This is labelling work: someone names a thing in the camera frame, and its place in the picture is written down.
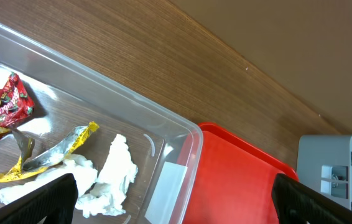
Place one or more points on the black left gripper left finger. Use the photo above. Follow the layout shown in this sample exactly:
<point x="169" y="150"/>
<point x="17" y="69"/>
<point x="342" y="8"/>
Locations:
<point x="53" y="202"/>

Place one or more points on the yellow silver foil wrapper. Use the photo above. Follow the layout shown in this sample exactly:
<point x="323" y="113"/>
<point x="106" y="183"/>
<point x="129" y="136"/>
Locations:
<point x="26" y="167"/>

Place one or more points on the grey plastic dishwasher rack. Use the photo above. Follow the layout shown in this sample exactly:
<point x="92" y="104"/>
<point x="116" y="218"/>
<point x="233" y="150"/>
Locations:
<point x="324" y="164"/>

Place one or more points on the clear plastic waste bin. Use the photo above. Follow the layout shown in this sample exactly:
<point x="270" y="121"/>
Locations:
<point x="165" y="146"/>

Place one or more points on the white tissue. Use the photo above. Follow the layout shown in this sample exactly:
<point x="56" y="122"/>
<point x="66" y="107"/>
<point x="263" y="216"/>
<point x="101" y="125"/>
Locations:
<point x="99" y="191"/>

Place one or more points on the red plastic tray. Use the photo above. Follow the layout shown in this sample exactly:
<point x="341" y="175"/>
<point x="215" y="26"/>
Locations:
<point x="234" y="181"/>

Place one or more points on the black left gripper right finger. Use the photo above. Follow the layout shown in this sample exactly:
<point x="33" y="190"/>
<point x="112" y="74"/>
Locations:
<point x="296" y="203"/>

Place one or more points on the red candy wrapper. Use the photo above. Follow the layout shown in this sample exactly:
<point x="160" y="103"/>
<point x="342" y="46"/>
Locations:
<point x="15" y="103"/>

